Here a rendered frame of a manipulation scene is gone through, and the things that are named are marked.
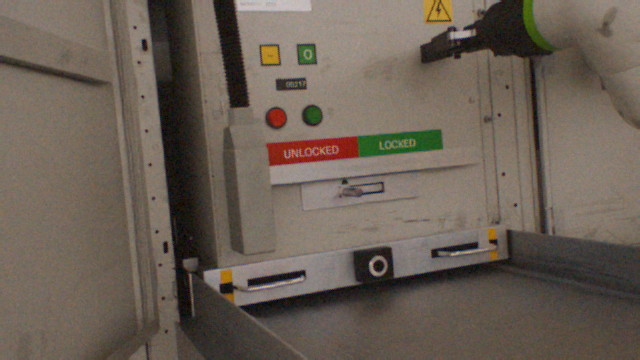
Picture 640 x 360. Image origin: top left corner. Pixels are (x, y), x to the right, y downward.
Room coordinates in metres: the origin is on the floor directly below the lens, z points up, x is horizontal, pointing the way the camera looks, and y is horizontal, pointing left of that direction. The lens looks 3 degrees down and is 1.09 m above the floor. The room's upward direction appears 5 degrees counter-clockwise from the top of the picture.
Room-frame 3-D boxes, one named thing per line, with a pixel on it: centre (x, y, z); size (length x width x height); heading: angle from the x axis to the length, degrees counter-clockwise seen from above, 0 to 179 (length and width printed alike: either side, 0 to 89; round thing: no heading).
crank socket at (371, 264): (1.01, -0.07, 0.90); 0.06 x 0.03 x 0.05; 112
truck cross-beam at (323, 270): (1.05, -0.05, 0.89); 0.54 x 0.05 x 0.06; 112
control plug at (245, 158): (0.89, 0.11, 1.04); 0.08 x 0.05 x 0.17; 22
